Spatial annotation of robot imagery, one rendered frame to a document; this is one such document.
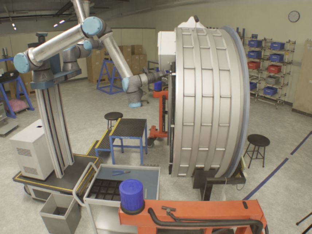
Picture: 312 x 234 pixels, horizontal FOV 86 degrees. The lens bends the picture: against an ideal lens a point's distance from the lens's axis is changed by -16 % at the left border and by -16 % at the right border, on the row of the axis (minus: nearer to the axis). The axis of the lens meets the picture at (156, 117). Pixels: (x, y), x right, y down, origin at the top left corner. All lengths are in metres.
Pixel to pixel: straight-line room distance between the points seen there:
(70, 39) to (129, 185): 0.99
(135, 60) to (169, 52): 7.61
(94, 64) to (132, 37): 2.87
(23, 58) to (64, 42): 0.34
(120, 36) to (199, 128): 8.86
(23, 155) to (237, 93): 2.15
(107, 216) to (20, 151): 1.17
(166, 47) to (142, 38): 9.07
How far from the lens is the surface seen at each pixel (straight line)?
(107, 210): 1.97
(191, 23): 1.84
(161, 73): 1.41
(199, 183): 1.63
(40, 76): 1.77
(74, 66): 2.16
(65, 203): 2.31
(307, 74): 5.97
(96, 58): 8.22
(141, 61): 9.14
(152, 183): 1.66
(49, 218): 2.14
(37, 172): 2.44
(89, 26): 1.35
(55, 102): 2.28
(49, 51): 1.51
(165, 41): 1.47
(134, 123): 2.81
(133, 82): 1.34
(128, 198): 0.96
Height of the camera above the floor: 1.77
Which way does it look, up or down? 23 degrees down
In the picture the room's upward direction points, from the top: straight up
